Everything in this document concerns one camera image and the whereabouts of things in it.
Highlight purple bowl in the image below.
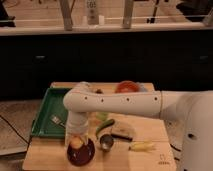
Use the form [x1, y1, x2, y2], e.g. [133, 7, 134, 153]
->
[67, 139, 95, 166]

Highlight green plastic tray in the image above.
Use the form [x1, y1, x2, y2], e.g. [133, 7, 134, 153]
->
[31, 88, 69, 139]

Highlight dark red grapes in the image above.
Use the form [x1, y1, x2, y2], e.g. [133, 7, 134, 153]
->
[95, 89, 103, 94]

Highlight metal measuring cup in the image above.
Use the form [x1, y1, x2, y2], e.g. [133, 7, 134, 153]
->
[99, 134, 114, 151]

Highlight orange bowl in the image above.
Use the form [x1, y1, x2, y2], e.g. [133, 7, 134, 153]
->
[115, 80, 139, 93]

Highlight blue cloth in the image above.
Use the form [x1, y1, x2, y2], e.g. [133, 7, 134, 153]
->
[138, 83, 148, 92]

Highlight black cable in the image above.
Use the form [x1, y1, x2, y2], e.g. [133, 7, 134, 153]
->
[169, 143, 184, 171]

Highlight metal fork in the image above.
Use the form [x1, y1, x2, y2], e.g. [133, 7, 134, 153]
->
[51, 115, 65, 128]

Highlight green chili pepper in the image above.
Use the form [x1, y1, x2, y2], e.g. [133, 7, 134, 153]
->
[95, 119, 115, 139]

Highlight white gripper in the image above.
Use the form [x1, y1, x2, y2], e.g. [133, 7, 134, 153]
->
[65, 113, 89, 146]

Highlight small yellow-red apple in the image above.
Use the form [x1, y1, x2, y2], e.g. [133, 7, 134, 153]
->
[70, 137, 83, 149]

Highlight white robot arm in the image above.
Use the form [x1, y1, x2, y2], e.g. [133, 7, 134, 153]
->
[63, 82, 213, 171]

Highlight green cup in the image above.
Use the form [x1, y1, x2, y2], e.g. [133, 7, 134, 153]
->
[96, 112, 108, 121]

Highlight dark cabinet counter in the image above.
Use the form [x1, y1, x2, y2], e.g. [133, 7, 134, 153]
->
[0, 28, 213, 100]

